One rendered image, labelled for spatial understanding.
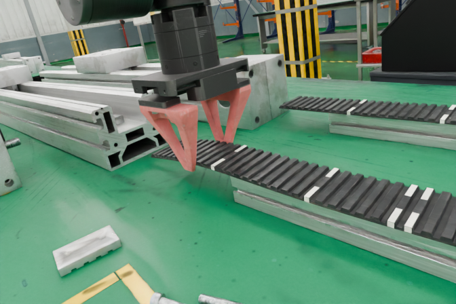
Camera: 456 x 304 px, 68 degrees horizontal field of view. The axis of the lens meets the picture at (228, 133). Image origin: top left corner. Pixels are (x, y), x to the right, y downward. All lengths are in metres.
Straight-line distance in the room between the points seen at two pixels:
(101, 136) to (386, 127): 0.35
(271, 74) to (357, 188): 0.30
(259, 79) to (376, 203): 0.30
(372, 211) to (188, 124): 0.16
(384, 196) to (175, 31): 0.21
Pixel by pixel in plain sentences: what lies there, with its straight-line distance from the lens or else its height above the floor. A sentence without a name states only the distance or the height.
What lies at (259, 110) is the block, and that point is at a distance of 0.51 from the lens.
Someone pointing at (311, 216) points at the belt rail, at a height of 0.79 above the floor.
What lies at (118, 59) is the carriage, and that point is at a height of 0.89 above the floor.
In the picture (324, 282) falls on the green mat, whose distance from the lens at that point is 0.25.
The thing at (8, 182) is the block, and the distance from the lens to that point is 0.54.
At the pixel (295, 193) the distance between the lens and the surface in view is 0.27.
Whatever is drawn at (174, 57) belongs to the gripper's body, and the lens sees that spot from 0.31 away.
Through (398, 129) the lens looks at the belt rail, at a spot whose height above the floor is 0.79.
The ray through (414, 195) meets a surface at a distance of 0.27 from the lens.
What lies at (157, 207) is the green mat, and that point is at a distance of 0.36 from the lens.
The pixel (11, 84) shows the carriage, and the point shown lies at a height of 0.87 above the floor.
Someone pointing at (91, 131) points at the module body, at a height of 0.84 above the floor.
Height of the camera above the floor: 0.95
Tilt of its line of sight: 20 degrees down
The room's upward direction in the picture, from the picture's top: 10 degrees counter-clockwise
